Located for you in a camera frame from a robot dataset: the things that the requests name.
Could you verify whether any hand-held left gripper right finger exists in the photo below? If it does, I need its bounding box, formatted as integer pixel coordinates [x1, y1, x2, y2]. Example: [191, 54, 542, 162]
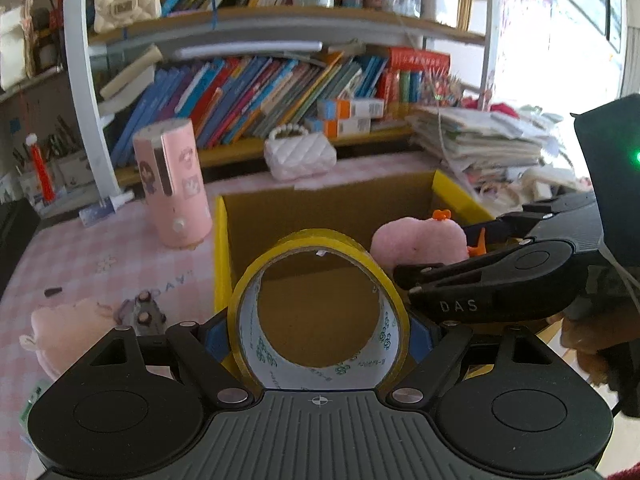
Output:
[389, 311, 557, 407]

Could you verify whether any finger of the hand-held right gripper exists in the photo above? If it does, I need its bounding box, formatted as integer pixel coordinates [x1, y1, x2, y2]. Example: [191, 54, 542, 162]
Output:
[392, 239, 583, 325]
[462, 191, 605, 250]

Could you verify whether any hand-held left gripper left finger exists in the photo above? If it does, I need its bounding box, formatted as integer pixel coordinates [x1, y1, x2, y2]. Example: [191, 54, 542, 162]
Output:
[86, 309, 253, 409]

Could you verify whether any small grey toy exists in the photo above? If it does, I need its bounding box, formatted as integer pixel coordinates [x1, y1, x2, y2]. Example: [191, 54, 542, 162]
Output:
[116, 290, 168, 333]

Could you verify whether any pink plush with orange bow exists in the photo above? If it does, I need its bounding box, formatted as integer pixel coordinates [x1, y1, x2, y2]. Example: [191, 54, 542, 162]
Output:
[370, 209, 488, 270]

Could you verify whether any yellow tape roll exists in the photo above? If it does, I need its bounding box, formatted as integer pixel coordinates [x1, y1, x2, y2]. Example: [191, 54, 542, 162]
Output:
[226, 228, 412, 392]

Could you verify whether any pink plush toy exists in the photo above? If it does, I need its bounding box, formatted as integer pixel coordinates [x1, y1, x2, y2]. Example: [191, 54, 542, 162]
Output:
[19, 297, 123, 383]

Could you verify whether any yellow cardboard box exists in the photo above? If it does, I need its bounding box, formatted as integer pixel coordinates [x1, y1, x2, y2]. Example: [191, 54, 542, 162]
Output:
[214, 170, 521, 391]

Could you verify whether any person's right hand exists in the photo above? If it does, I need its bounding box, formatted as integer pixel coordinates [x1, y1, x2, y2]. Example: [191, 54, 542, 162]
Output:
[559, 305, 622, 386]

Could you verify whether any stack of papers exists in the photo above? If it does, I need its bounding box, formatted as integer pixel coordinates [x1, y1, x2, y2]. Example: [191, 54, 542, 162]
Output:
[406, 105, 551, 176]

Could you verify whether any pink checked tablecloth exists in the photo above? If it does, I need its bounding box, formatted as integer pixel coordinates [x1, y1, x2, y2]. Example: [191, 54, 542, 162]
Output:
[0, 152, 436, 461]

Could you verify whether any narrow framed picture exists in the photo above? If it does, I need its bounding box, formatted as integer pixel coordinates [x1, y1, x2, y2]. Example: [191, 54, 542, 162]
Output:
[607, 0, 626, 53]

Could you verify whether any pink cylindrical humidifier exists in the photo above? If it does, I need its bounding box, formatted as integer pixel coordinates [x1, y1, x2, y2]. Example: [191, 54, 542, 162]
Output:
[132, 119, 213, 250]

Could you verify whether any colourful trinket bundle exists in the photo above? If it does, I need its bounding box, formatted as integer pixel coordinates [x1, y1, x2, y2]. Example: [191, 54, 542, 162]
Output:
[425, 72, 466, 107]

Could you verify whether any small white tube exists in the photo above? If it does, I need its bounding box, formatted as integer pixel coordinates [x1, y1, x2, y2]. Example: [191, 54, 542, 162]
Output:
[79, 191, 136, 226]

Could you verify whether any red boxed book set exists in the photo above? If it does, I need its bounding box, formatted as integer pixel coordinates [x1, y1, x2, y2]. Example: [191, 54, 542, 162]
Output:
[387, 47, 451, 103]

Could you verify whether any white quilted purse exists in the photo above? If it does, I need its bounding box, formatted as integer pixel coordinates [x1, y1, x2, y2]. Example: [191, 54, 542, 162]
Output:
[264, 124, 337, 182]

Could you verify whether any orange and white box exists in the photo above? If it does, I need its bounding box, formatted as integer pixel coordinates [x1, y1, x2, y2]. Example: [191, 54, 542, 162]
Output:
[317, 99, 385, 121]
[305, 117, 372, 138]

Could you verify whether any black box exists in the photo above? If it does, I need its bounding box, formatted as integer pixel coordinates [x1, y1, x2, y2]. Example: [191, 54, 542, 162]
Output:
[0, 197, 41, 301]

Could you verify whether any desk pen holder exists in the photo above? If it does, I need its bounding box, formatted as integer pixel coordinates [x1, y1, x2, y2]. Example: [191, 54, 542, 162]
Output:
[12, 115, 96, 206]

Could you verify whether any white pen cup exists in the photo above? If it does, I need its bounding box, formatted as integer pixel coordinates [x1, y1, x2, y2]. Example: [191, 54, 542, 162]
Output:
[420, 0, 460, 28]

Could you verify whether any red pen with white cap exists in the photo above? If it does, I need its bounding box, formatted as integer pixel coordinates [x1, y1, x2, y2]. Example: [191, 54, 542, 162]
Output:
[25, 132, 57, 202]

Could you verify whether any row of colourful books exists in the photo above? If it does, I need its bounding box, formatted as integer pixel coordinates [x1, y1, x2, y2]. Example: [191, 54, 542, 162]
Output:
[107, 55, 388, 166]

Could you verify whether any white bookshelf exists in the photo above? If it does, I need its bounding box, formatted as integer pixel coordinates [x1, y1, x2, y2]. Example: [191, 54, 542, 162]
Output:
[62, 0, 496, 201]

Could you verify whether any stack of white books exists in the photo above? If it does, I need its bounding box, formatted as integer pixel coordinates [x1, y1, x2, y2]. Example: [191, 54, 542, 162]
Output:
[99, 44, 164, 116]

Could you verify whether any cream canvas bag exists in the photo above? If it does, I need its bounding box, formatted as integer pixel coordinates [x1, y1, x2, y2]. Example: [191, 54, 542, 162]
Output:
[0, 7, 36, 88]

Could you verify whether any white cable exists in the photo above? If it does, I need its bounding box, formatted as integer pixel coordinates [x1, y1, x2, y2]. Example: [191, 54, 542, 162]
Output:
[390, 5, 453, 163]

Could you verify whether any wall poster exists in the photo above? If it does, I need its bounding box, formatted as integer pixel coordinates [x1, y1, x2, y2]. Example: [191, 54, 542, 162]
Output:
[500, 0, 557, 96]

